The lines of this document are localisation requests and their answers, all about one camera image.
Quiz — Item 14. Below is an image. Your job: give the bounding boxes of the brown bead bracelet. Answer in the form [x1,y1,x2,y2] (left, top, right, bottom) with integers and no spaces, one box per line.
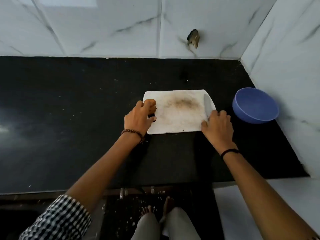
[121,129,146,144]

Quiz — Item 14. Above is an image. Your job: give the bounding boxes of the brown wall pipe stub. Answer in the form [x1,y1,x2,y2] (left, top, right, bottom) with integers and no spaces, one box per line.
[187,29,200,50]

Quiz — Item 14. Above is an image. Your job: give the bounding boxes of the grey trousers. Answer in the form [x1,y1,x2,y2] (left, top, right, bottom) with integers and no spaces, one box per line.
[131,207,202,240]

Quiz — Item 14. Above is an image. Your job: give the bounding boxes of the person's right forearm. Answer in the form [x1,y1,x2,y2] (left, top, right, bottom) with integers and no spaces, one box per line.
[221,151,320,240]

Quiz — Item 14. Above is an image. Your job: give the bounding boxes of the steel kitchen knife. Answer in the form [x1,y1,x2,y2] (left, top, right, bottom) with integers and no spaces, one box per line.
[204,93,213,123]

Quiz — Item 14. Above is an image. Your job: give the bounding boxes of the person's left hand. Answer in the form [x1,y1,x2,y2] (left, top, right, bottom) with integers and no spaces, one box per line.
[124,100,157,137]

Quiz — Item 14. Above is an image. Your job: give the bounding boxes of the person's left forearm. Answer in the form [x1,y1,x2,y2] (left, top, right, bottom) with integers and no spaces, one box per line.
[65,133,145,215]

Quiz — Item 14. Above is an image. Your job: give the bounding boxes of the white cutting board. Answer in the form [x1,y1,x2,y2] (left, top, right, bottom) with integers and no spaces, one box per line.
[143,90,217,135]

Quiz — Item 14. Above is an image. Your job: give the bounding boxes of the person's left foot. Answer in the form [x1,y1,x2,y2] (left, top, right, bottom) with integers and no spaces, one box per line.
[141,205,157,218]

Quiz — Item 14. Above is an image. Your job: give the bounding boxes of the blue plastic bowl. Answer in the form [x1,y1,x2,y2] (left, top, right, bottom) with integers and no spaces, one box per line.
[232,87,280,125]

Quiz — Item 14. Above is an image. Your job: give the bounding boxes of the person's foot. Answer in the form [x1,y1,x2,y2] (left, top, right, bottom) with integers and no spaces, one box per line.
[141,205,157,218]
[162,196,175,219]

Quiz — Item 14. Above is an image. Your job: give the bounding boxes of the black white checkered shirt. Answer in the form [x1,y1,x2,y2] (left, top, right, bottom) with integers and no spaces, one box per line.
[19,195,92,240]

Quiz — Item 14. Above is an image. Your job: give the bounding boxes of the black wristband with charm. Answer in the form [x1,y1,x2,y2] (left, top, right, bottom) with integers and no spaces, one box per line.
[220,148,241,159]

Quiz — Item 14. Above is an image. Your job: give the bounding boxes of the person's right hand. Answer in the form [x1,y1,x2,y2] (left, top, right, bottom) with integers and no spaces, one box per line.
[201,110,237,154]

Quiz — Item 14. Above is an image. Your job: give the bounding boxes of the person's right foot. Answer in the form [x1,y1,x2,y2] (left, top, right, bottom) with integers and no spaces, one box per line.
[162,196,175,219]

